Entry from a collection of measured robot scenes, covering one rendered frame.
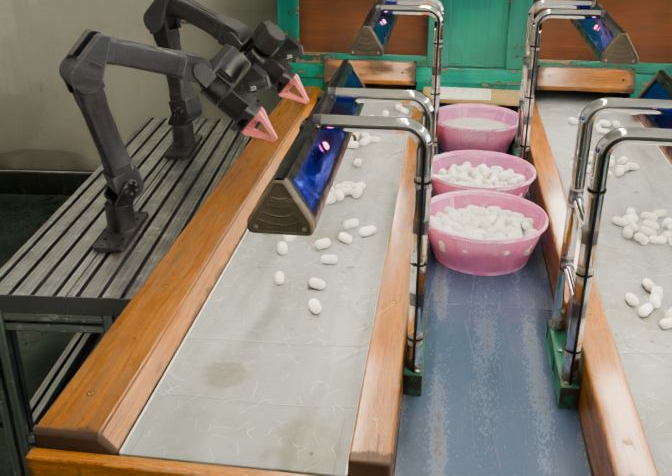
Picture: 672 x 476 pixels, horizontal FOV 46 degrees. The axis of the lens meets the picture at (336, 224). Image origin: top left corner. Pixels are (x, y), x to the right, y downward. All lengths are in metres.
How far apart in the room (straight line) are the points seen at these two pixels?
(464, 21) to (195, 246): 1.38
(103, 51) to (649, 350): 1.17
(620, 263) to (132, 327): 0.92
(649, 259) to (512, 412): 0.52
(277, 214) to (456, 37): 1.78
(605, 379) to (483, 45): 1.61
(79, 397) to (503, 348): 0.70
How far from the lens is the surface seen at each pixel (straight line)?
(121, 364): 1.24
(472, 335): 1.45
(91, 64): 1.71
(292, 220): 0.93
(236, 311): 1.38
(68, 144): 3.91
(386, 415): 1.10
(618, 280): 1.56
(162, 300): 1.39
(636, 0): 2.68
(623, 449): 1.11
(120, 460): 1.10
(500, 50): 2.65
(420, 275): 1.19
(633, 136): 1.13
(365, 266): 1.52
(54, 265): 1.78
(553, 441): 1.24
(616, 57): 1.88
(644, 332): 1.41
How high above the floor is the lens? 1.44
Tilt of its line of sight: 24 degrees down
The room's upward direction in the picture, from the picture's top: straight up
